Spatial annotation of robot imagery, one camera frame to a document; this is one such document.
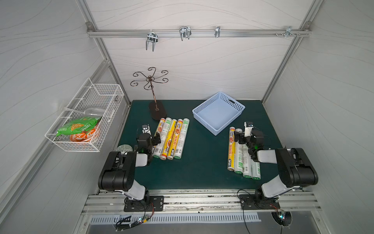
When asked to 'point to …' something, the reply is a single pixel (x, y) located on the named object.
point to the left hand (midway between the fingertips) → (150, 133)
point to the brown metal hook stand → (157, 110)
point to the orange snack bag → (85, 136)
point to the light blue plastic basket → (217, 112)
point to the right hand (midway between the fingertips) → (243, 130)
